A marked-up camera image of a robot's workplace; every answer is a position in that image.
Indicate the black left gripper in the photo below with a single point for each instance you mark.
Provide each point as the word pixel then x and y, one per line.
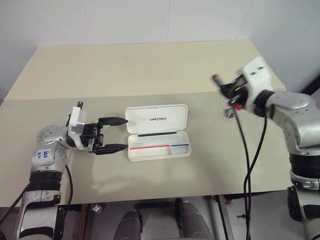
pixel 92 136

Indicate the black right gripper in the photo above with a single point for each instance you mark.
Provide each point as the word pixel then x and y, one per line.
pixel 241 96

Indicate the red capped black marker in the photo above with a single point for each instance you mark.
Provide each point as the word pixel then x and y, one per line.
pixel 219 81

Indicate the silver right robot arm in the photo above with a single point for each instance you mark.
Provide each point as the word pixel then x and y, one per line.
pixel 295 117

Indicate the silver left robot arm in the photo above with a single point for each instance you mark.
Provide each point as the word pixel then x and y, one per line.
pixel 47 155

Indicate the white hinged pencil case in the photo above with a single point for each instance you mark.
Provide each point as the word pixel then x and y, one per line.
pixel 155 120

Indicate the small silver table fitting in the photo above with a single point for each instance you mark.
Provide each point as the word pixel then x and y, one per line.
pixel 97 208

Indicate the dark rounded shape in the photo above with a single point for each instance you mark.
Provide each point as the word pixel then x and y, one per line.
pixel 191 220
pixel 131 225

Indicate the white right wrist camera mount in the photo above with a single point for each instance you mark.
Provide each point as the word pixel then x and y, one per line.
pixel 257 75

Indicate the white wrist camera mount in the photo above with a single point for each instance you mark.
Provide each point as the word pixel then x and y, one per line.
pixel 257 75
pixel 77 120

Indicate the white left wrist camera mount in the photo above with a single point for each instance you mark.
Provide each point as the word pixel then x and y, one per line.
pixel 77 120

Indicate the black table frame bracket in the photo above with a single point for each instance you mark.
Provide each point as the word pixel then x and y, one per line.
pixel 60 221

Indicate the metal table leg frame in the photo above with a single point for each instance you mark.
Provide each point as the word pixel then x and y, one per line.
pixel 225 217

